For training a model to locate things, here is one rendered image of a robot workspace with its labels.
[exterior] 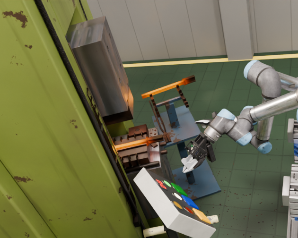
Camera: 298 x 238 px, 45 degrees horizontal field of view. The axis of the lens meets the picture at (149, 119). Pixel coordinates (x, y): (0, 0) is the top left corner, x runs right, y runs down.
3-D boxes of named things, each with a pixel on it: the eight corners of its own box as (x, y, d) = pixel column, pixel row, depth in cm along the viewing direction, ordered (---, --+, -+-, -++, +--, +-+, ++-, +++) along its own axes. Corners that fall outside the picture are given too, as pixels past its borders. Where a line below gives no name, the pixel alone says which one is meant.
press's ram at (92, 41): (128, 72, 211) (106, 9, 187) (128, 110, 180) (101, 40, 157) (62, 90, 216) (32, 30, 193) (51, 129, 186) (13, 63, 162)
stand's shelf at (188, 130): (187, 106, 290) (186, 104, 289) (202, 135, 258) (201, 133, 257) (152, 118, 290) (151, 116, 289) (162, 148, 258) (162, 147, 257)
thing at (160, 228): (217, 217, 208) (216, 212, 205) (219, 225, 204) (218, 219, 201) (145, 232, 214) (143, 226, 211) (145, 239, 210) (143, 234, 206)
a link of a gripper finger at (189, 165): (177, 169, 171) (189, 154, 170) (185, 173, 174) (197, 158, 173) (180, 172, 168) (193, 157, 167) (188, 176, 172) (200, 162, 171)
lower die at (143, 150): (149, 142, 227) (145, 132, 222) (150, 165, 211) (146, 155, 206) (87, 157, 232) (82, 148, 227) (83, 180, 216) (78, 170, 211)
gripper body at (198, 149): (183, 148, 172) (198, 129, 170) (193, 155, 177) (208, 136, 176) (191, 157, 166) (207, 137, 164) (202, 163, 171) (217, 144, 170)
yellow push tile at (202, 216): (202, 212, 168) (193, 207, 163) (211, 222, 162) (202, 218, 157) (200, 215, 168) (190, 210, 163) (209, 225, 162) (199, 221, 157)
